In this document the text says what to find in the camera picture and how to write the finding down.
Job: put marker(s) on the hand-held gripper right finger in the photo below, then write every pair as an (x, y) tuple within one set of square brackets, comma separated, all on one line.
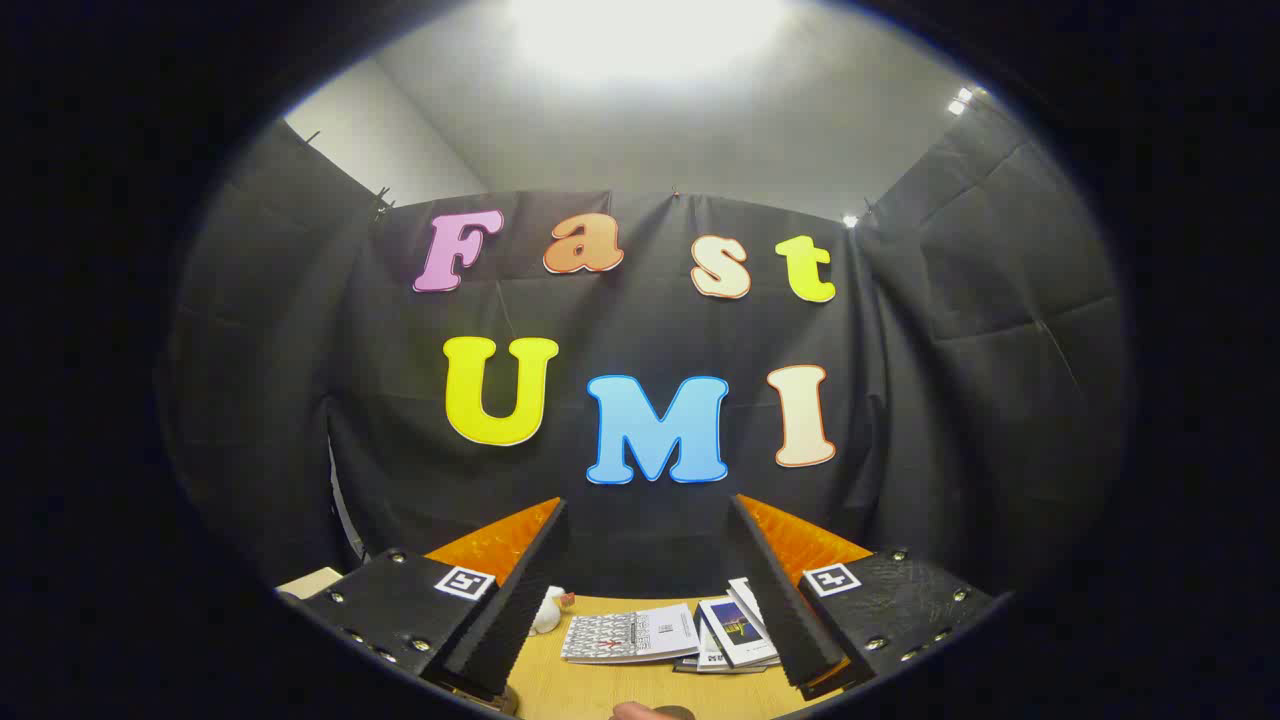
[(780, 600)]

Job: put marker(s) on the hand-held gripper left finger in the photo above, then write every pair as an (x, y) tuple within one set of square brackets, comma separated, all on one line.
[(525, 600)]

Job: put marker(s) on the cream fabric storage box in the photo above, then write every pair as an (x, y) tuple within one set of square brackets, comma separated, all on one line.
[(312, 582)]

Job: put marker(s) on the white plush toy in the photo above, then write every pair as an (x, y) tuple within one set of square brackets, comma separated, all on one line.
[(548, 612)]

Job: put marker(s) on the dark book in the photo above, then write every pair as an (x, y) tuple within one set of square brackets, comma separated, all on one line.
[(700, 664)]

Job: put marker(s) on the grey patterned booklet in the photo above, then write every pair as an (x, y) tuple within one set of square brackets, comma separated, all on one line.
[(625, 635)]

